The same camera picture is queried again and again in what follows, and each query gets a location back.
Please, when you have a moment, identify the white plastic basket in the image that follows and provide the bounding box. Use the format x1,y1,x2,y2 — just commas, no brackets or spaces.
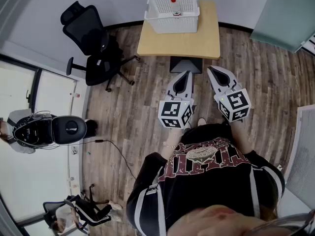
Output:
144,0,200,34

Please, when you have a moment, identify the black floor cable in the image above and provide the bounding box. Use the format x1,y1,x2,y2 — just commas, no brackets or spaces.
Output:
55,139,137,180

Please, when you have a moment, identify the light wooden table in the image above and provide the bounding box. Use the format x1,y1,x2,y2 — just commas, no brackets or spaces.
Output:
136,0,221,60

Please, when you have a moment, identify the frosted glass door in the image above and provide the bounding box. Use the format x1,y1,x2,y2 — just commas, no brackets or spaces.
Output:
250,0,315,53

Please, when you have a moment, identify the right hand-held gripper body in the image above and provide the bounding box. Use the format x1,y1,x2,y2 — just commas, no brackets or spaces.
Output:
213,82,252,123

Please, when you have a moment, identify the black table base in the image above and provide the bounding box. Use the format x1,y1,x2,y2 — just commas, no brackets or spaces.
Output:
169,56,204,74

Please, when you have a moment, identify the person's right forearm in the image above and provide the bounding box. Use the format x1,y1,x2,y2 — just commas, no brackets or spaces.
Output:
230,120,254,155

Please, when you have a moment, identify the black mesh office chair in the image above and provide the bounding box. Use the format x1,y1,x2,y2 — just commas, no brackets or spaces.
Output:
60,0,141,92

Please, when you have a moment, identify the person's left forearm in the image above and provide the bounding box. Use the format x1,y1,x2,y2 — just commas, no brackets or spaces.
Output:
163,127,185,157

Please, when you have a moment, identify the grey office chair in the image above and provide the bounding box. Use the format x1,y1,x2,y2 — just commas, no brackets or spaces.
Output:
43,183,111,232

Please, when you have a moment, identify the person's head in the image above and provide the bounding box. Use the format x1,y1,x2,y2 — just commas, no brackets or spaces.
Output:
167,204,274,236

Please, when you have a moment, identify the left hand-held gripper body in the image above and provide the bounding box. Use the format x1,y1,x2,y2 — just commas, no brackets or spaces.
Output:
158,93,197,130

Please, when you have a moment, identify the bottle with red cap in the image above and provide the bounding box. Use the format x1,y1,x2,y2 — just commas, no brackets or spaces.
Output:
170,0,182,17

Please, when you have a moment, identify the person's black printed shirt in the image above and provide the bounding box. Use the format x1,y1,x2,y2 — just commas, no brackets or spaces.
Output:
126,123,286,236

